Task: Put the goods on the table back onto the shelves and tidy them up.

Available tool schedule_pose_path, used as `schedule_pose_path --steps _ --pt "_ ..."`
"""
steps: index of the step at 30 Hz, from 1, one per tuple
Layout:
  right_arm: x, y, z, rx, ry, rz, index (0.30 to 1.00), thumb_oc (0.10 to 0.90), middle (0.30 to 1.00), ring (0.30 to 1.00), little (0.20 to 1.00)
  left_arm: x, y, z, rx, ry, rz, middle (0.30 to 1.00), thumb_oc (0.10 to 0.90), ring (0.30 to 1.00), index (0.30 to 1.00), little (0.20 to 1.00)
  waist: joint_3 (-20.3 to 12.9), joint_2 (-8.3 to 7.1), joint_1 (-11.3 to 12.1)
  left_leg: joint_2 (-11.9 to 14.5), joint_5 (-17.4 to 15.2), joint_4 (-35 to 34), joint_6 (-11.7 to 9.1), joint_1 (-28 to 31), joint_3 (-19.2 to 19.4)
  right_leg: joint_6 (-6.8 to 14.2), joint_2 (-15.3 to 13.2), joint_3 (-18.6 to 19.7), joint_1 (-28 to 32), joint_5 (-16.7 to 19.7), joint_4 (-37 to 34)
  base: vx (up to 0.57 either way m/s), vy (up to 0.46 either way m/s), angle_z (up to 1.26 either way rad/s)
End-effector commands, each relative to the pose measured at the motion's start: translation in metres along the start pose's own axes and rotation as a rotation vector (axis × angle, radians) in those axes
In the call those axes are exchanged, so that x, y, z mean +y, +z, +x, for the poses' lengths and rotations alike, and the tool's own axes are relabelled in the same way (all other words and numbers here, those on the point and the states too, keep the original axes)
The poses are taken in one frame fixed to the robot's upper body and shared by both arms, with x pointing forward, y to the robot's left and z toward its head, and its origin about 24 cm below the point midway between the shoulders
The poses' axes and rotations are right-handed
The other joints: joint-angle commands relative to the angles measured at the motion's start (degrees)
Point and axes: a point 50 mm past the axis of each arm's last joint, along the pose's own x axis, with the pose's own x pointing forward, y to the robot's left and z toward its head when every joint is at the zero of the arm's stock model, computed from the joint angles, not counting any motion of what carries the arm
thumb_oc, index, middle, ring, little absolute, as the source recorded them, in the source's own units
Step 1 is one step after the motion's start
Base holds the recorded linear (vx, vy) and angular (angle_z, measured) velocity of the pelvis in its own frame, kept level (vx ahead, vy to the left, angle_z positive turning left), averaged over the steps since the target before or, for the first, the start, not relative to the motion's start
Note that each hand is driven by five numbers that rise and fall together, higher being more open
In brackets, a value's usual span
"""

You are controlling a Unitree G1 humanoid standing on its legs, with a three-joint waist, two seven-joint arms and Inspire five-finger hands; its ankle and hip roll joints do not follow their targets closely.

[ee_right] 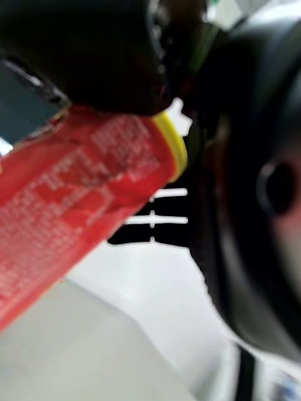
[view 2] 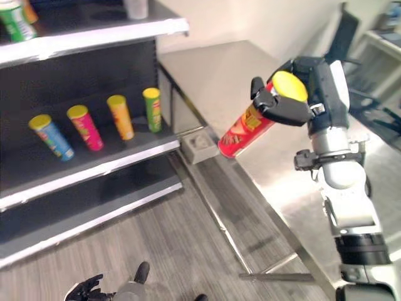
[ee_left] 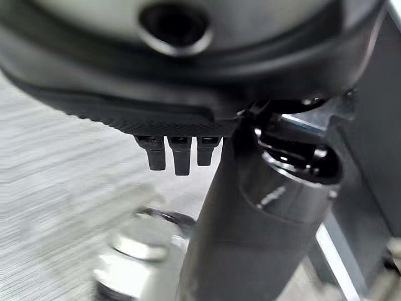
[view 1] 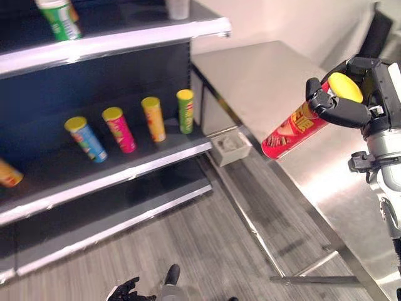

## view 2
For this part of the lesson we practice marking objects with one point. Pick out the red chips can yellow lid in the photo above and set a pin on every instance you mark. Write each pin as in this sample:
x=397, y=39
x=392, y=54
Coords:
x=247, y=131

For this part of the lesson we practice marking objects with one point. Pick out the pink chips can yellow lid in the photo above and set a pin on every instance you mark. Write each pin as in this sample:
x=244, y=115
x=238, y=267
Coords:
x=86, y=130

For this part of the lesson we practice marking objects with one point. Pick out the large green chips can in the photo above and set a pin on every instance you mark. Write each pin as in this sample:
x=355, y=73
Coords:
x=17, y=22

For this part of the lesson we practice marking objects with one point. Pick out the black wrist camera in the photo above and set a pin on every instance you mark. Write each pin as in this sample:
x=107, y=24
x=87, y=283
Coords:
x=304, y=160

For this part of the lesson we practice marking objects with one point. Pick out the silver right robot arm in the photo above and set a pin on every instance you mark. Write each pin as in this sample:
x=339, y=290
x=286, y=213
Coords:
x=347, y=200

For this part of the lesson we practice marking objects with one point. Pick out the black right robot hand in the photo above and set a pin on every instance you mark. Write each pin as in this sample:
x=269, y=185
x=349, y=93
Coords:
x=326, y=94

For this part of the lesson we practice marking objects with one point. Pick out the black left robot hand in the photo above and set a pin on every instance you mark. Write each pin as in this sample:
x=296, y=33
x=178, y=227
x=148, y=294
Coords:
x=89, y=287

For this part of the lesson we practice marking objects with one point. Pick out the black office chair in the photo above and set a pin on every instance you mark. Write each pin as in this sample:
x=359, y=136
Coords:
x=347, y=34

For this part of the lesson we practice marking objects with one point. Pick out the grey floor socket box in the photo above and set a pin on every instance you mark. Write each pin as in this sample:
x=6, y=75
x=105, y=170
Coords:
x=200, y=149

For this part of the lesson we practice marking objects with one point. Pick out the dark right robot foot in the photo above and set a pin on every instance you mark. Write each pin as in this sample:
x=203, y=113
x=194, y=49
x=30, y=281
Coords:
x=200, y=297

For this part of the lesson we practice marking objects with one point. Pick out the orange chips can yellow lid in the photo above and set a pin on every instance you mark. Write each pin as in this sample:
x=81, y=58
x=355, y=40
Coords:
x=122, y=120

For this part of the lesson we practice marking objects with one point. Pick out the white plastic cup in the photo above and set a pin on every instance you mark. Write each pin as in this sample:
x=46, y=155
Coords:
x=135, y=7

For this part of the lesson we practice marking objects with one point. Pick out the dark left robot foot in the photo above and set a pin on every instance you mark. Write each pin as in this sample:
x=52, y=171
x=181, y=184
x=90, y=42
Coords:
x=141, y=272

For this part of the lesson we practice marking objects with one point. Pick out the stainless steel table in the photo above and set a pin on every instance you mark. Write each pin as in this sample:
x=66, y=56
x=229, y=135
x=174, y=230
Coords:
x=219, y=69

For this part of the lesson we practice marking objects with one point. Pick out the green chips can yellow lid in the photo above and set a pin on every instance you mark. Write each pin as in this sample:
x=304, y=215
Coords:
x=153, y=113

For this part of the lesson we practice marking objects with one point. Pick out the dark shelf unit white edges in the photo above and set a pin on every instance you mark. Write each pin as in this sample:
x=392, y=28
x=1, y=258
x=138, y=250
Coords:
x=94, y=78

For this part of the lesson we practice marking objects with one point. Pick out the silver robot leg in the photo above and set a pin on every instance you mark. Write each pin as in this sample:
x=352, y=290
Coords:
x=131, y=291

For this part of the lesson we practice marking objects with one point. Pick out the dark robot foot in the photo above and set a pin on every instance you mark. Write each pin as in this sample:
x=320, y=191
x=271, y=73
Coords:
x=141, y=272
x=200, y=297

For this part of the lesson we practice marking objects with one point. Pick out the white desk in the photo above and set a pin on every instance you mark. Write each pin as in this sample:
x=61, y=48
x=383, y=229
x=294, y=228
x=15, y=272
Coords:
x=380, y=47

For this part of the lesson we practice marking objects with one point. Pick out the blue chips can yellow lid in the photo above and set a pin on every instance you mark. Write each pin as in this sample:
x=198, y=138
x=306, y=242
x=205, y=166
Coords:
x=54, y=139

